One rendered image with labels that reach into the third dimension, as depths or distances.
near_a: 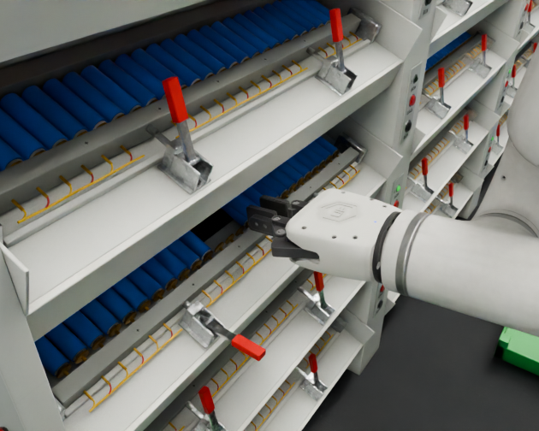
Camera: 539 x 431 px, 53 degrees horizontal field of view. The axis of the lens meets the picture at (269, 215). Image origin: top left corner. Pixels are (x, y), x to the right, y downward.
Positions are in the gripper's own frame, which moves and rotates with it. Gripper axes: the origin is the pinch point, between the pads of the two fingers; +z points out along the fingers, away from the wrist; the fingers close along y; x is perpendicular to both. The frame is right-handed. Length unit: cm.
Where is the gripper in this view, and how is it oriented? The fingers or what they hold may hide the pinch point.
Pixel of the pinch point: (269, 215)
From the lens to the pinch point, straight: 63.2
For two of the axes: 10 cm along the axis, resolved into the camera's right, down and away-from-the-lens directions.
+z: -8.1, -2.2, 5.4
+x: 1.1, 8.6, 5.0
